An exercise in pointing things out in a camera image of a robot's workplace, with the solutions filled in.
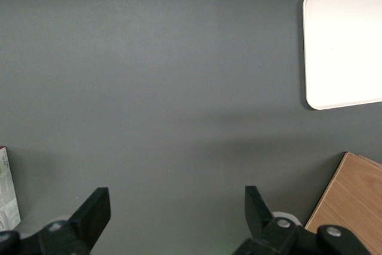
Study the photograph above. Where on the white rectangular tray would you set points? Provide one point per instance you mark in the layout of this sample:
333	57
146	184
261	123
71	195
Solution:
343	46

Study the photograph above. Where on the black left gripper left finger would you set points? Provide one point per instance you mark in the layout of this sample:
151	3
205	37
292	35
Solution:
89	216

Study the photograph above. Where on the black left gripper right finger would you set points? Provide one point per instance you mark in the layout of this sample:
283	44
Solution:
258	216

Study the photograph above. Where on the wooden two-drawer cabinet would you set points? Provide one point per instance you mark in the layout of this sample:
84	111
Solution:
352	201

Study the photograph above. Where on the red tartan cookie box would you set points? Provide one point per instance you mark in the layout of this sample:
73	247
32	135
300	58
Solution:
7	195

